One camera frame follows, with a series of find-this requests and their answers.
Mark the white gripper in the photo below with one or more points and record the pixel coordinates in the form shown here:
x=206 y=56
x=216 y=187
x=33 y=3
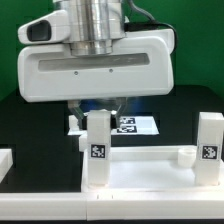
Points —
x=70 y=57

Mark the white square desk top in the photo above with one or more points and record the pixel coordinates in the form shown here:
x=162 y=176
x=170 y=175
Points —
x=149 y=169

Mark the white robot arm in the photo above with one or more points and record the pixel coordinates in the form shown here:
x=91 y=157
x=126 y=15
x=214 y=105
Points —
x=134 y=18

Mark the white marker sheet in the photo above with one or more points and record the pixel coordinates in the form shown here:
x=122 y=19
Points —
x=130 y=125

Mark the white front fence bar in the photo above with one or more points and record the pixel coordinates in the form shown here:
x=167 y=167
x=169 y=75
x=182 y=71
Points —
x=123 y=206

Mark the white fence bar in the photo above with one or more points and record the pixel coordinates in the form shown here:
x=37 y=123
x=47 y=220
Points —
x=6 y=161
x=123 y=206

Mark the white left fence bar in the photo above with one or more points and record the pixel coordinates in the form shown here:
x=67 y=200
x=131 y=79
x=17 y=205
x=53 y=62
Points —
x=6 y=161

